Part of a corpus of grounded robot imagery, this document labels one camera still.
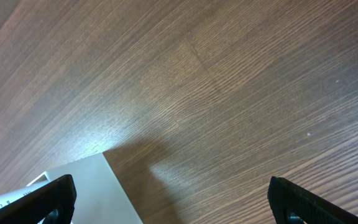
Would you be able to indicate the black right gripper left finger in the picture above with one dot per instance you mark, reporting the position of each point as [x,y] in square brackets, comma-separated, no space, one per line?
[54,203]

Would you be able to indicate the white open cardboard box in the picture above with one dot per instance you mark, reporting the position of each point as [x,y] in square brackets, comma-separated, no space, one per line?
[100,197]

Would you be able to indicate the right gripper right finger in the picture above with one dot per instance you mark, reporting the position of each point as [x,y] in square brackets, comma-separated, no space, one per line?
[291,204]

